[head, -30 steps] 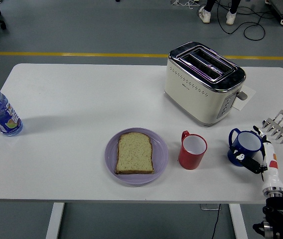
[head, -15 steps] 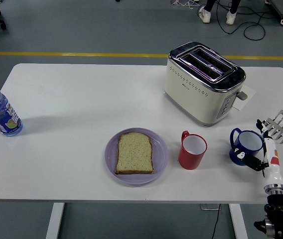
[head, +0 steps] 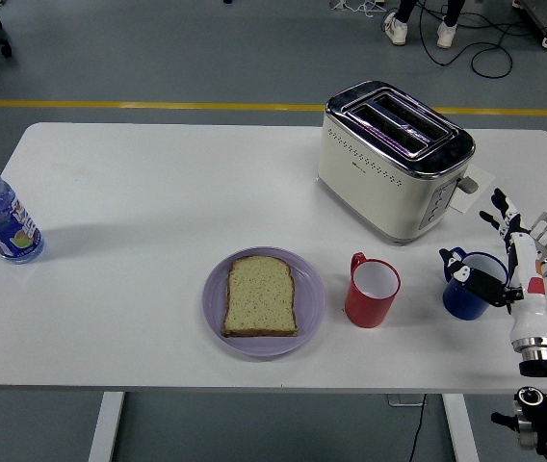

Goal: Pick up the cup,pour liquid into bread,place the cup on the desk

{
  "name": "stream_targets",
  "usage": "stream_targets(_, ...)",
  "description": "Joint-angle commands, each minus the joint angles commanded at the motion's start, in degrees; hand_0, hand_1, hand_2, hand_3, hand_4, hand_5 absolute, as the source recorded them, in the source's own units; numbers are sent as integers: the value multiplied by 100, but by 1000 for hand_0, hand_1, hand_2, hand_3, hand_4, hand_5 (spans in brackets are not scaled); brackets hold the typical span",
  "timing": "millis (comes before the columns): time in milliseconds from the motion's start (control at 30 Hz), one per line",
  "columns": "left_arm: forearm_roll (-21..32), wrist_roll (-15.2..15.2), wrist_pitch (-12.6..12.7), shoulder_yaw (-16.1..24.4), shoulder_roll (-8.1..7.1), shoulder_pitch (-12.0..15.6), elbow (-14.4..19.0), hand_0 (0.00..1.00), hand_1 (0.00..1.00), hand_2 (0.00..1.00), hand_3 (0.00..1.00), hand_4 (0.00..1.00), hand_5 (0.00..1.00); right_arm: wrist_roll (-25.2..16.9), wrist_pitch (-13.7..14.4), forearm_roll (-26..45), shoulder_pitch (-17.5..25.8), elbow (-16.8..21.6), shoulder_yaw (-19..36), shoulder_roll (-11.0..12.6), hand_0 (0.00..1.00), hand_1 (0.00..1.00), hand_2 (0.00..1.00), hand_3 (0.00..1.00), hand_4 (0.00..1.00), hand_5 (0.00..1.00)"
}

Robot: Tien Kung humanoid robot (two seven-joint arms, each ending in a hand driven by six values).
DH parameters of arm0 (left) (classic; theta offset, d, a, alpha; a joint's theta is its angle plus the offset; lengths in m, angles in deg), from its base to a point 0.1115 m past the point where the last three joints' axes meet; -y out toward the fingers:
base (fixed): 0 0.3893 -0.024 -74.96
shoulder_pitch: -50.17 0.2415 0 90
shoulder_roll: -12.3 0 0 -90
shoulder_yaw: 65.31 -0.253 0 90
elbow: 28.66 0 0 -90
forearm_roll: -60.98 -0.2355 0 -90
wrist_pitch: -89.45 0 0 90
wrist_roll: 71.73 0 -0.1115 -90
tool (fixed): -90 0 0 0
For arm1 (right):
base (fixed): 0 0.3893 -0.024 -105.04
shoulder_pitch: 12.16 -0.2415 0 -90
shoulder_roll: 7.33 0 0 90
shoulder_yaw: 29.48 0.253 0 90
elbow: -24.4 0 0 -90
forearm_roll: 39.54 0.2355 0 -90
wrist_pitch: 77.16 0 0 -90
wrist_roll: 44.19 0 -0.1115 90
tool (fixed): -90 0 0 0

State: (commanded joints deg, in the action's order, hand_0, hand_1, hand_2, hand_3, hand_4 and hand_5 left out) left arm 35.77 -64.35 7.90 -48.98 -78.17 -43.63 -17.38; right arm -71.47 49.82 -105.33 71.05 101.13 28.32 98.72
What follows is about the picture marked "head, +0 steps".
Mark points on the cream and chrome toaster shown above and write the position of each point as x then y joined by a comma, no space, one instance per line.
374,187

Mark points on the yellow floor tape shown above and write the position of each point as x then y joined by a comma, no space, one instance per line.
158,104

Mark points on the blue enamel cup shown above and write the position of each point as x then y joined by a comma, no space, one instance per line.
463,303

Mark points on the grey bracket under table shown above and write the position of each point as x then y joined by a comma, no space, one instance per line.
401,400

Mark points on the plastic bottle with blue cap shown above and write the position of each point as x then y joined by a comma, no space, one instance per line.
4,221

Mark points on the red enamel cup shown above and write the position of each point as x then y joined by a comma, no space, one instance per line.
367,308

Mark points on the slice of toast bread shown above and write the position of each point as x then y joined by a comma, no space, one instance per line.
260,298

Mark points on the white table leg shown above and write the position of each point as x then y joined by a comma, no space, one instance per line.
106,428
461,428

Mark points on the white paper sheet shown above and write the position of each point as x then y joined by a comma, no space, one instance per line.
471,199

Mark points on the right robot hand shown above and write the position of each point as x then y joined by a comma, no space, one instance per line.
531,313

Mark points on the purple plate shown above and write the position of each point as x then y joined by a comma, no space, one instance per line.
309,298

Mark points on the person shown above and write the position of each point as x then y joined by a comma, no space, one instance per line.
398,31

